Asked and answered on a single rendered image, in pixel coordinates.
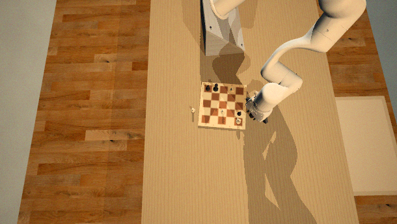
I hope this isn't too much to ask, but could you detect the brown and cream chessboard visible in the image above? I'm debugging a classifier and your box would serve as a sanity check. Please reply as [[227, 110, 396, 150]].
[[198, 82, 247, 130]]

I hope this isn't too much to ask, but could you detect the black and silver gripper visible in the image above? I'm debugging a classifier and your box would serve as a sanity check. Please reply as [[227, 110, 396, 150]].
[[245, 95, 273, 124]]

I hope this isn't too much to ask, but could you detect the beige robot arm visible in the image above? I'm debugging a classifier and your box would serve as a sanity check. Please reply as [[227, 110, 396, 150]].
[[209, 0, 366, 113]]

